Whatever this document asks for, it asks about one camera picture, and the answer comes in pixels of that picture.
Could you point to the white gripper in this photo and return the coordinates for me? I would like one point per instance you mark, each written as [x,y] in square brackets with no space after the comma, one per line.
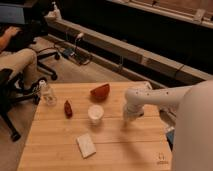
[132,112]

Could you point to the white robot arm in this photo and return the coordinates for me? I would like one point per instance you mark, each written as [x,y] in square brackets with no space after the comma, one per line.
[193,135]

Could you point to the seated person's hand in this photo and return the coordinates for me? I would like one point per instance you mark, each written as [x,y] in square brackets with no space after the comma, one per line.
[11,32]

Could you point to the red bowl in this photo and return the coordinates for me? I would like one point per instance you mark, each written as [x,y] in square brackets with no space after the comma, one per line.
[101,92]

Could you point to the white paper cup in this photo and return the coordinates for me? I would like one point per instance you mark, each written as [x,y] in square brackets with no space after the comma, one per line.
[95,114]

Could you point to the white sponge block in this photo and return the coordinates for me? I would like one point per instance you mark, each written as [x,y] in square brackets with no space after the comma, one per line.
[86,145]

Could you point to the small red-brown bottle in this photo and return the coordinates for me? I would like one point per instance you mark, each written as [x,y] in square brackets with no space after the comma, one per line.
[68,109]

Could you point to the clear plastic water bottle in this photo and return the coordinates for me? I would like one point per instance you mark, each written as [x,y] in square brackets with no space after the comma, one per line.
[47,93]

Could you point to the seated person's beige leg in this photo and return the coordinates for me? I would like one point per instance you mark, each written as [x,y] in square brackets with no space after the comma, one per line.
[24,61]

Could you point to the black office chair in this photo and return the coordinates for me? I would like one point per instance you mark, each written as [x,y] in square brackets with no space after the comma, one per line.
[10,95]

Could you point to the white spray bottle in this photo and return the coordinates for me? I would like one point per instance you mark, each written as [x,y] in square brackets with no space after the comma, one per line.
[56,11]

